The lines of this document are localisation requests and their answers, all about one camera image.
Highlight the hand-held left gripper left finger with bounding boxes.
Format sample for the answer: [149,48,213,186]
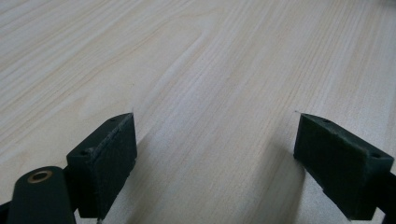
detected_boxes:
[65,112,138,219]

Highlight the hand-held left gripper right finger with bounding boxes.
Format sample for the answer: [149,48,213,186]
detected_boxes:
[293,113,395,221]

